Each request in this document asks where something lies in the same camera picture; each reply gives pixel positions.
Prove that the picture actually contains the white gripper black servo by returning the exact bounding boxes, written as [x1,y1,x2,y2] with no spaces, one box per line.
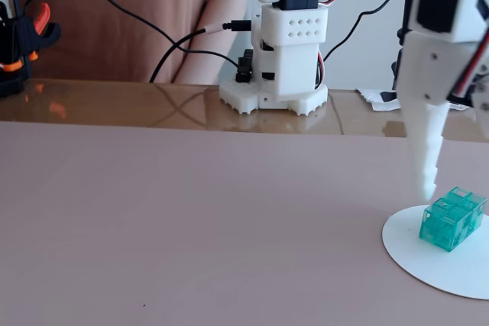
[394,0,489,202]

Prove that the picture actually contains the teal lego brick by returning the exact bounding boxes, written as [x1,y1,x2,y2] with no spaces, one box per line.
[419,186,488,253]

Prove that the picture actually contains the person's bare forearm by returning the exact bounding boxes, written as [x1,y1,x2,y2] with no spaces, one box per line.
[171,0,254,85]

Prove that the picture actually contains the white paper circle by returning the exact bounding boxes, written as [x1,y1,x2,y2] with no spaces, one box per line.
[381,204,489,301]

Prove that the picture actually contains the white tape patch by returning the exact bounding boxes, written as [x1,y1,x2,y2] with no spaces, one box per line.
[356,87,471,112]

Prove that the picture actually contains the pink table mat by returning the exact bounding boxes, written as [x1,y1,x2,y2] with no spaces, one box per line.
[0,121,489,326]

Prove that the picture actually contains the person in brown shirt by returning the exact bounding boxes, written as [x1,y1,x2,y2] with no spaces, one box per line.
[10,0,209,83]

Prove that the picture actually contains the black camera cable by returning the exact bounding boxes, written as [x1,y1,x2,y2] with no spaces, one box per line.
[322,0,410,63]

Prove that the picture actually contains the black usb cable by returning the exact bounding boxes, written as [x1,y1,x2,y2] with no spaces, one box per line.
[148,19,252,83]

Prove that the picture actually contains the black clamp orange handles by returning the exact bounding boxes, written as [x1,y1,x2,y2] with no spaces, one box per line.
[0,1,62,98]

